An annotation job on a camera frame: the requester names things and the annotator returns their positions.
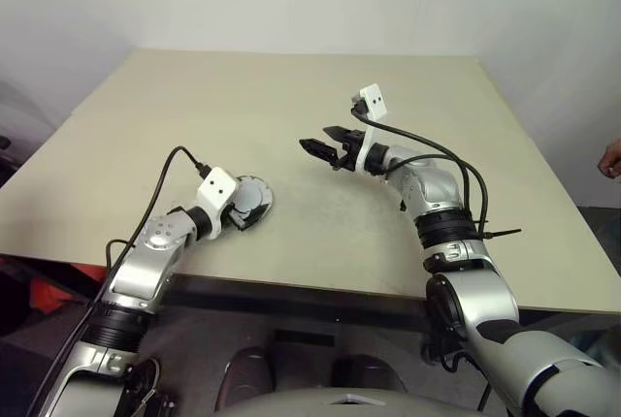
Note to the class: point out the black table frame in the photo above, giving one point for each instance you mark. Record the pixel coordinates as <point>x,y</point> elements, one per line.
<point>291,310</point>

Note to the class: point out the grey robot torso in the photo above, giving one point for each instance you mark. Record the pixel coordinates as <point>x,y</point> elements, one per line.
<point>291,407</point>

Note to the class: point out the dark rounded shape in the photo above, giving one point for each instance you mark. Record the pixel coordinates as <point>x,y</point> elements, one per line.
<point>245,375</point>
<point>366,373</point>

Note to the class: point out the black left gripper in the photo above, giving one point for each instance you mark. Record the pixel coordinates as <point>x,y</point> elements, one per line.
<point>234,213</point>

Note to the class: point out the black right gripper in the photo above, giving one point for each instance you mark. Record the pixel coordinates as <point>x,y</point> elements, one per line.
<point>350,152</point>

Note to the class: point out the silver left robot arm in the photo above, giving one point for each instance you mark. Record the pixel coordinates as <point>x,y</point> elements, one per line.
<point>140,271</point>

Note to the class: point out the grey motor stator housing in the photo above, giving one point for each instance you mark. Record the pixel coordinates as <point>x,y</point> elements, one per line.
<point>270,202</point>

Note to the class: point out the red orange bag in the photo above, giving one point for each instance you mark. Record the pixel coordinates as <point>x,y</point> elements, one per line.
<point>63,291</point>

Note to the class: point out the black zip tie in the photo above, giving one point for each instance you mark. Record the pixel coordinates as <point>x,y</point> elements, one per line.
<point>504,233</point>

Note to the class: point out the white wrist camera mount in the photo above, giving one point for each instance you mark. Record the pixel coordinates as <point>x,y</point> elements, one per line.
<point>216,189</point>
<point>377,102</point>

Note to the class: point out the person's bare hand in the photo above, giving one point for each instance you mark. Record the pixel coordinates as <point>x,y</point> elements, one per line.
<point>612,160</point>

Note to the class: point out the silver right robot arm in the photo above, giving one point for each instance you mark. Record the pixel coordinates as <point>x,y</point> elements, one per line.
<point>436,189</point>

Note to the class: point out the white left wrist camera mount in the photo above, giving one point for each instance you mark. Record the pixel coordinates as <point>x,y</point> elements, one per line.
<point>216,189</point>

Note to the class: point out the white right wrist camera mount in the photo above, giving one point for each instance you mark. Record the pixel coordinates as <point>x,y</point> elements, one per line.
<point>377,102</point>

